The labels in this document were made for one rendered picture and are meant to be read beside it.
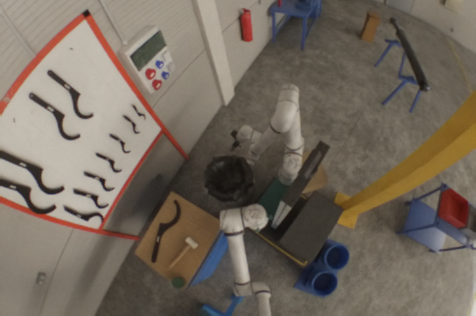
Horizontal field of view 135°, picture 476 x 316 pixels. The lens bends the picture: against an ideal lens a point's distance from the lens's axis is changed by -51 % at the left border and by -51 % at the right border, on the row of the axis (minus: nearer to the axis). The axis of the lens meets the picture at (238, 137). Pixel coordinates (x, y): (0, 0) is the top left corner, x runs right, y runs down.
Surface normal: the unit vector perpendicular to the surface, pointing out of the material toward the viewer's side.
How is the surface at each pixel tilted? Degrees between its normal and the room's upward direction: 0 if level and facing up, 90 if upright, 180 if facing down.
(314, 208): 0
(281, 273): 0
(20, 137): 90
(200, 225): 0
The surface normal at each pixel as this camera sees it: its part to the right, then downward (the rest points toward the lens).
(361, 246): -0.12, -0.50
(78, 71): 0.87, 0.36
